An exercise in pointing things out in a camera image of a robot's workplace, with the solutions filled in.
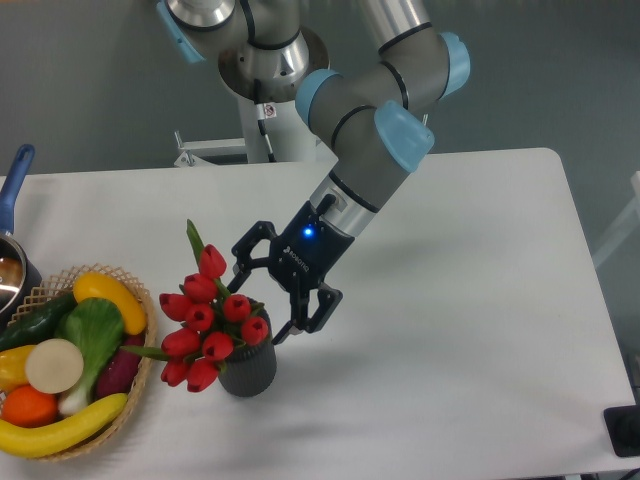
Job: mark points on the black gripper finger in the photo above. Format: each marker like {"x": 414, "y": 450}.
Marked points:
{"x": 303, "y": 321}
{"x": 242, "y": 251}

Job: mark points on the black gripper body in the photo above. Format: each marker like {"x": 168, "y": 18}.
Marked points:
{"x": 307, "y": 249}

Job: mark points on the red tulip bouquet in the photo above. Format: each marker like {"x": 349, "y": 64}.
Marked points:
{"x": 195, "y": 353}

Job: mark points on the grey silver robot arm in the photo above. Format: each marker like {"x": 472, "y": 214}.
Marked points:
{"x": 263, "y": 53}

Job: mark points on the dark grey ribbed vase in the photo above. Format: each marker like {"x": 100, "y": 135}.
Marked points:
{"x": 251, "y": 367}

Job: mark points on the green bok choy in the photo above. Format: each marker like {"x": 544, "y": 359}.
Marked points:
{"x": 95, "y": 326}

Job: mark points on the purple sweet potato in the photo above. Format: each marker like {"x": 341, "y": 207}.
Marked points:
{"x": 118, "y": 375}

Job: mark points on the woven wicker basket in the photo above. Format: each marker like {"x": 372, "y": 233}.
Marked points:
{"x": 61, "y": 283}

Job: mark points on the dark green cucumber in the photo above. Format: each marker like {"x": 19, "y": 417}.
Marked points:
{"x": 39, "y": 324}

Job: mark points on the yellow bell pepper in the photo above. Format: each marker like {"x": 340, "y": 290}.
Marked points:
{"x": 12, "y": 367}

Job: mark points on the orange fruit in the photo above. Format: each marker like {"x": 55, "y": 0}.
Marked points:
{"x": 29, "y": 408}

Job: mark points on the black device at edge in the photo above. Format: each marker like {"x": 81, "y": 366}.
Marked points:
{"x": 623, "y": 429}

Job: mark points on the yellow banana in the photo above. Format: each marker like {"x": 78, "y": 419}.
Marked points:
{"x": 59, "y": 436}

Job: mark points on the blue handled saucepan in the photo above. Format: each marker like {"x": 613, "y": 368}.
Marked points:
{"x": 18, "y": 275}

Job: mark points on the white frame at right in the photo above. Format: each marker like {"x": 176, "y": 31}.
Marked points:
{"x": 620, "y": 228}

